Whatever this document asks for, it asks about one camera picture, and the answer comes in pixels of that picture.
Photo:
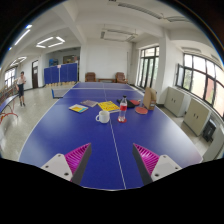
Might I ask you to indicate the blue partition boards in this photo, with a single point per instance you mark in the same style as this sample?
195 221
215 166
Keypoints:
61 73

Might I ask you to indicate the left brown armchair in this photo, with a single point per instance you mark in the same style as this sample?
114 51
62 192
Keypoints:
90 77

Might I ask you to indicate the brown cardboard box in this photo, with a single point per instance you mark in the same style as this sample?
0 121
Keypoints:
149 100

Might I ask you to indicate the yellow book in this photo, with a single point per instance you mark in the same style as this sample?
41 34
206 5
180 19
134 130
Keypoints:
109 106

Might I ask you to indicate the beige cabinet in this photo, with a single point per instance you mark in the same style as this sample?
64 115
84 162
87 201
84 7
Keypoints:
176 101
196 116

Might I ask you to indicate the plastic water bottle red label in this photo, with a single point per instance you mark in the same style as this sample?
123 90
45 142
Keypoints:
123 108

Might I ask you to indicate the red paddle near box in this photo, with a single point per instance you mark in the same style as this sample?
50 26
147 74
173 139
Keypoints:
135 102

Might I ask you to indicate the white ceramic mug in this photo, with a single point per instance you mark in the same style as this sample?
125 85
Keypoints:
103 117

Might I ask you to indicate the grey brown notebook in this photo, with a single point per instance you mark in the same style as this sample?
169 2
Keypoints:
89 103

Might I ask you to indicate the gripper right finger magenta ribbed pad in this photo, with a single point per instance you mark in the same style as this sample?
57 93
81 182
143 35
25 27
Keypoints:
151 166

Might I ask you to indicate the blue table tennis table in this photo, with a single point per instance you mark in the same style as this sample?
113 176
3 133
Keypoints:
111 164

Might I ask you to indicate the near beige cabinet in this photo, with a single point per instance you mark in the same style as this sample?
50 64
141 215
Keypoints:
196 116

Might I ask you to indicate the yellow blue booklet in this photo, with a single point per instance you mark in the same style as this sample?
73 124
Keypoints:
78 108

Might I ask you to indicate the dark wooden door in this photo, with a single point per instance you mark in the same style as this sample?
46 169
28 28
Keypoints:
35 74

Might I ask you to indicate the right brown armchair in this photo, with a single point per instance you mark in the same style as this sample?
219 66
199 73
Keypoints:
120 78

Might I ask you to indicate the red table tennis paddle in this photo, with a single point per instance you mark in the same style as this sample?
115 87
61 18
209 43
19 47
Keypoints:
141 110

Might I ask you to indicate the brown armchair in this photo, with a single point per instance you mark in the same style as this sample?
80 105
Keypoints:
90 77
120 78

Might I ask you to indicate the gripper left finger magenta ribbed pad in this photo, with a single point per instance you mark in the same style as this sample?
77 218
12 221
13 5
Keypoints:
70 166

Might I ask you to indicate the far beige cabinet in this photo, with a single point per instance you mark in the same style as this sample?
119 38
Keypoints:
176 101

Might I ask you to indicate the red round coaster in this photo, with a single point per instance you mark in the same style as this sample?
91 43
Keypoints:
122 121

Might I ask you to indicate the person in white shirt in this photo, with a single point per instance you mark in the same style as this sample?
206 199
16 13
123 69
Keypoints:
21 81

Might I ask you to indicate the black paddle case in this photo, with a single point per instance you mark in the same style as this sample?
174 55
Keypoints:
129 103

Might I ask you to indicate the black bin by cabinet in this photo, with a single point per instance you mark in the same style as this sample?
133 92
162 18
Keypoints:
209 130

